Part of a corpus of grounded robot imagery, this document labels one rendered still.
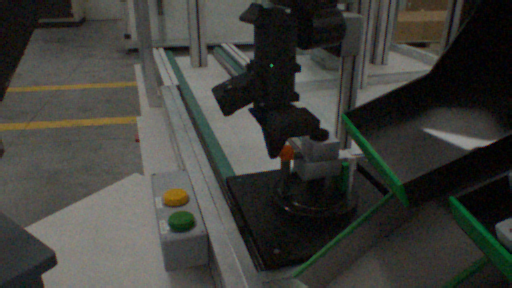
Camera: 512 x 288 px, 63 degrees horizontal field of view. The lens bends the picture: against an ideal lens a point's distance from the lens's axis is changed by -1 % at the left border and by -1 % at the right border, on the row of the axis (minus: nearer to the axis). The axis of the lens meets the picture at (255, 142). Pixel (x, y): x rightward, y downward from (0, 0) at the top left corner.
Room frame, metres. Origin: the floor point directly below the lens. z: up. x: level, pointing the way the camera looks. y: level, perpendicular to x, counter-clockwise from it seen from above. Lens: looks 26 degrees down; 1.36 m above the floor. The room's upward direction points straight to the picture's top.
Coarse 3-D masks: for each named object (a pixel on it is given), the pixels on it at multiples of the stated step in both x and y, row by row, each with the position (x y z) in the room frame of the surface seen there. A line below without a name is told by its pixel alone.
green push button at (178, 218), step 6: (174, 216) 0.54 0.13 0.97; (180, 216) 0.54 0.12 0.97; (186, 216) 0.54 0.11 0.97; (192, 216) 0.54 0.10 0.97; (174, 222) 0.53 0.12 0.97; (180, 222) 0.53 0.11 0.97; (186, 222) 0.53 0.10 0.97; (192, 222) 0.53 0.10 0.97; (174, 228) 0.52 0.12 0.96; (180, 228) 0.52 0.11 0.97; (186, 228) 0.52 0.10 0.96
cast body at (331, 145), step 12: (324, 132) 0.58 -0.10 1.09; (312, 144) 0.56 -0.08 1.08; (324, 144) 0.57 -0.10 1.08; (336, 144) 0.57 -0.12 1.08; (312, 156) 0.56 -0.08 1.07; (324, 156) 0.57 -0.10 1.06; (336, 156) 0.57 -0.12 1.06; (300, 168) 0.57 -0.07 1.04; (312, 168) 0.56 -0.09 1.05; (324, 168) 0.57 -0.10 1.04; (336, 168) 0.57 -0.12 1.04
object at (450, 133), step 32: (480, 0) 0.39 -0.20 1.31; (480, 32) 0.39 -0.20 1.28; (448, 64) 0.38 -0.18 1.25; (480, 64) 0.39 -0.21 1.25; (384, 96) 0.37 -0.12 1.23; (416, 96) 0.38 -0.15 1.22; (448, 96) 0.37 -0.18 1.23; (480, 96) 0.34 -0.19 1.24; (352, 128) 0.34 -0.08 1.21; (384, 128) 0.35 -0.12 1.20; (416, 128) 0.34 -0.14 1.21; (448, 128) 0.32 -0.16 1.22; (480, 128) 0.30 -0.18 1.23; (384, 160) 0.31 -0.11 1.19; (416, 160) 0.29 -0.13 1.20; (448, 160) 0.25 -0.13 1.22; (480, 160) 0.25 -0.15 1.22; (416, 192) 0.25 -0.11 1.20
